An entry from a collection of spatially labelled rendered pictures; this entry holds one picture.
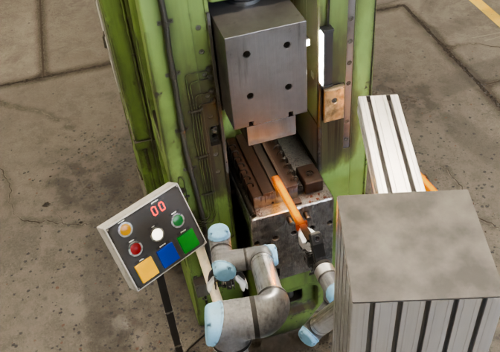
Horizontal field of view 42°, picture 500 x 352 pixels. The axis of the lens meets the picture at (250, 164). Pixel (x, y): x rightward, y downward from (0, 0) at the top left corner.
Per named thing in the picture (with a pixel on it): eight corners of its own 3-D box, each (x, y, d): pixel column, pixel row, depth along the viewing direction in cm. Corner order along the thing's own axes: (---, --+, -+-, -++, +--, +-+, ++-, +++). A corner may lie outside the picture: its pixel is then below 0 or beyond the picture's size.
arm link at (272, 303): (297, 301, 172) (273, 234, 219) (256, 308, 171) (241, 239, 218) (301, 339, 175) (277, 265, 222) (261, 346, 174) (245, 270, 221)
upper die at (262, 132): (296, 134, 257) (295, 114, 251) (248, 146, 253) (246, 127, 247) (263, 78, 287) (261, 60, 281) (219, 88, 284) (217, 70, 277)
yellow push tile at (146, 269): (159, 272, 247) (151, 256, 245) (143, 284, 243) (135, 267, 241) (157, 272, 248) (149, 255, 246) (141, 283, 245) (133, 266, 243)
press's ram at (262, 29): (327, 106, 253) (329, 15, 226) (234, 130, 246) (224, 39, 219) (291, 53, 283) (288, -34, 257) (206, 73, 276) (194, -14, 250)
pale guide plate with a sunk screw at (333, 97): (344, 117, 276) (344, 85, 265) (324, 123, 274) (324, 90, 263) (341, 115, 277) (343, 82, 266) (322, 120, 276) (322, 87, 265)
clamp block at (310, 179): (324, 190, 283) (324, 179, 278) (305, 195, 281) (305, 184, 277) (313, 173, 291) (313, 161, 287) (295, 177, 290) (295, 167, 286)
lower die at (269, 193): (297, 197, 281) (297, 183, 275) (254, 209, 277) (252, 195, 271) (267, 139, 311) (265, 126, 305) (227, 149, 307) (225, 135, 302)
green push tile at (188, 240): (200, 243, 256) (192, 228, 254) (185, 254, 252) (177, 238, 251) (198, 243, 257) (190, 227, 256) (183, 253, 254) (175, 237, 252)
